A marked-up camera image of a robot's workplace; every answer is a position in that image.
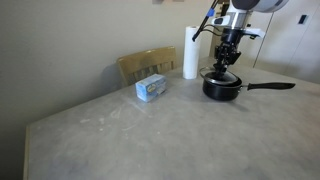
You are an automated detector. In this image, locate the black pot with long handle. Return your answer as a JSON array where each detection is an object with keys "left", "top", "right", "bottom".
[{"left": 202, "top": 74, "right": 297, "bottom": 102}]

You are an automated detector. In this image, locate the glass lid with black knob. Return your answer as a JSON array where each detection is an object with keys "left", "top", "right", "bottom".
[{"left": 199, "top": 66, "right": 243, "bottom": 88}]

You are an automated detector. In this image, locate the small black door handle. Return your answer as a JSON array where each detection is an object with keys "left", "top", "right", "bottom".
[{"left": 297, "top": 14, "right": 309, "bottom": 25}]

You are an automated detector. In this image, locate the thin black cable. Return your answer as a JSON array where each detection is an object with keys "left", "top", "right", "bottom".
[{"left": 202, "top": 23, "right": 225, "bottom": 36}]

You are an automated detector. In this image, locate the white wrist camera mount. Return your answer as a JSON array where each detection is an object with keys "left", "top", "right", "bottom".
[{"left": 211, "top": 14, "right": 267, "bottom": 40}]

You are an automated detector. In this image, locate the light blue cardboard box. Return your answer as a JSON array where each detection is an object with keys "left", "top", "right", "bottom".
[{"left": 135, "top": 73, "right": 167, "bottom": 103}]

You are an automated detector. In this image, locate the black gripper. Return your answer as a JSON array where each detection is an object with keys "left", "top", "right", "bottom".
[{"left": 213, "top": 27, "right": 242, "bottom": 75}]

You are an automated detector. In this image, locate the wooden chair with slatted back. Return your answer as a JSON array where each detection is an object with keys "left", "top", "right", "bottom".
[{"left": 116, "top": 45, "right": 178, "bottom": 89}]

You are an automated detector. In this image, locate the white paper towel roll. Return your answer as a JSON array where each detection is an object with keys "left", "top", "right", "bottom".
[{"left": 182, "top": 25, "right": 203, "bottom": 80}]

